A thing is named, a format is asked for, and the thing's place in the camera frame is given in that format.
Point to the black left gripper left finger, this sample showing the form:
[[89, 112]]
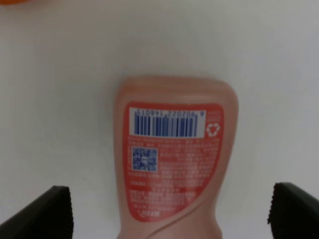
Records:
[[49, 216]]

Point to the orange mandarin fruit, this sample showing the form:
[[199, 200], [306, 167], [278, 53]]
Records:
[[12, 2]]

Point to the pink lotion bottle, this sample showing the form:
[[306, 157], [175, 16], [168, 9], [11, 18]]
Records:
[[173, 139]]

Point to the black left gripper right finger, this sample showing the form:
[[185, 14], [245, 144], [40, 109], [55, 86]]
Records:
[[294, 213]]

